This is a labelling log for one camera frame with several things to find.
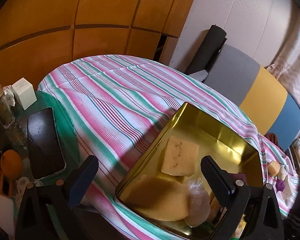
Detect black rolled mat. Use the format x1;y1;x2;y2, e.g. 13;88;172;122
185;24;227;75

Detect yellow sponge block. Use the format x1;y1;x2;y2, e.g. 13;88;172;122
267;160;281;177

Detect small white box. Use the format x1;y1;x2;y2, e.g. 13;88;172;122
12;77;37;110

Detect striped pink green tablecloth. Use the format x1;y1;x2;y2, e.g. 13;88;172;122
38;55;299;239

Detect large beige carton box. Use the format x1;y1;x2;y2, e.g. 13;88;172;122
282;176;293;200

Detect glass spice jar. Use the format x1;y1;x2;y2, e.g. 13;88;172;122
0;85;15;129

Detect clear plastic ball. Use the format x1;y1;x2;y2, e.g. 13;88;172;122
184;177;211;228

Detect pink patterned curtain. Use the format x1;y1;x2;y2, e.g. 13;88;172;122
267;13;300;107

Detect large tan sponge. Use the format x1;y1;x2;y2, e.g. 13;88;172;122
125;174;190;221

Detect yellow sponge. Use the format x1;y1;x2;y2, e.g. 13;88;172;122
161;136;199;177

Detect gold metal tin box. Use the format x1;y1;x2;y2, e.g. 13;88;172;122
115;102;263;239

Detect grey yellow blue chair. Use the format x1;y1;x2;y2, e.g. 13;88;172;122
204;44;300;151

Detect wooden wardrobe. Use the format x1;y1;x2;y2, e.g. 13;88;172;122
0;0;193;86

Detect orange fruit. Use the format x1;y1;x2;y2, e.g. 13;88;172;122
0;150;23;180

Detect black smartphone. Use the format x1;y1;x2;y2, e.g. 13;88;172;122
27;107;66;179

